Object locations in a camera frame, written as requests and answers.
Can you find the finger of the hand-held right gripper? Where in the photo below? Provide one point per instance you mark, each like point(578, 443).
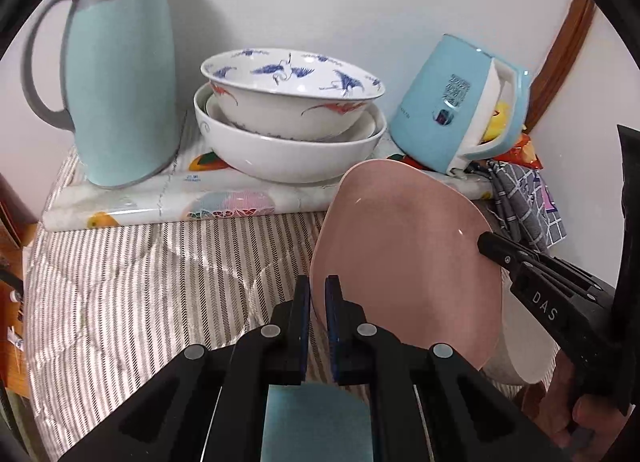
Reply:
point(505, 249)

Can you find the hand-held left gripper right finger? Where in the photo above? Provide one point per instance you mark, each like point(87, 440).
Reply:
point(332, 332)

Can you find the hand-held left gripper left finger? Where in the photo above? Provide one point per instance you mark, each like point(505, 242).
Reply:
point(303, 332)

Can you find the white patterned bowl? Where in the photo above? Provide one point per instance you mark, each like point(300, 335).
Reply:
point(525, 347)

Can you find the pink plate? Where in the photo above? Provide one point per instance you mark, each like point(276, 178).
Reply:
point(400, 242)

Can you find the person's right hand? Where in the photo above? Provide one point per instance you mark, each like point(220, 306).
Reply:
point(590, 422)

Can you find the grey checked cloth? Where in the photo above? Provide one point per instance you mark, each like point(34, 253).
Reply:
point(525, 207)

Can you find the orange snack bag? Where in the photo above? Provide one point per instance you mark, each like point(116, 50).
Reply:
point(525, 152)

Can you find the striped quilted cover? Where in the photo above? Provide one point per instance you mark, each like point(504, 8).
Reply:
point(175, 282)

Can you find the light blue electric kettle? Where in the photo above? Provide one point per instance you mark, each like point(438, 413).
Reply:
point(435, 107)

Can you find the large white bowl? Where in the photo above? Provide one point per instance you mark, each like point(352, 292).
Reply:
point(285, 157)

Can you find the rolled printed table cover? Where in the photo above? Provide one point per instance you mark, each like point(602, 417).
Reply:
point(150, 197)

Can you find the white nested bowl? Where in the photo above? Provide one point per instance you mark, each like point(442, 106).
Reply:
point(216, 112)

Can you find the crane print bowl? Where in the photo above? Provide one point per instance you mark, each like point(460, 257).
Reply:
point(300, 77)

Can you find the light blue thermos jug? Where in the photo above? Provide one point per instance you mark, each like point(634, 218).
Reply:
point(120, 92)

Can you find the wooden nightstand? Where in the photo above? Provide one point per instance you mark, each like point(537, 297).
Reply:
point(12, 242)

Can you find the wooden door frame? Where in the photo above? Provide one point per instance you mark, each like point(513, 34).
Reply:
point(570, 42)

